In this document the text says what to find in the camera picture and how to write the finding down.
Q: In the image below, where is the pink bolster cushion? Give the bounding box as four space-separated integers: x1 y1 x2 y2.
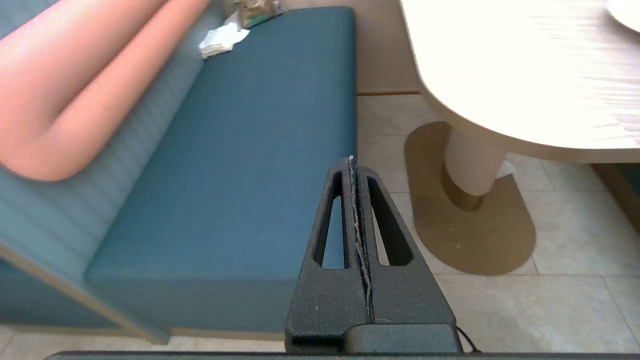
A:
0 0 212 182

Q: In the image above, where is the teal bench with snack bag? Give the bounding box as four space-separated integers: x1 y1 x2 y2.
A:
0 0 358 346

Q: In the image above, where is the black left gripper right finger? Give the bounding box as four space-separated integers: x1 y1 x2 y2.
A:
356 165 458 327

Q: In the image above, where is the crinkled snack bag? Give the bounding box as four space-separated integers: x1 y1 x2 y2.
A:
236 0 286 29

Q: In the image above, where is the clear water dispenser white base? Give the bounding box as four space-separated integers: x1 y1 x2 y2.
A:
606 0 640 35

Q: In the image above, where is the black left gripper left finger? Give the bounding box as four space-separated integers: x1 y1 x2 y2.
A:
285 157 372 351

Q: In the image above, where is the white crumpled tissue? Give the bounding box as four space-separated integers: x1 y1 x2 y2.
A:
198 22 251 60

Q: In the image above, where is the table pedestal leg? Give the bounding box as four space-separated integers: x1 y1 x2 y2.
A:
404 121 537 276

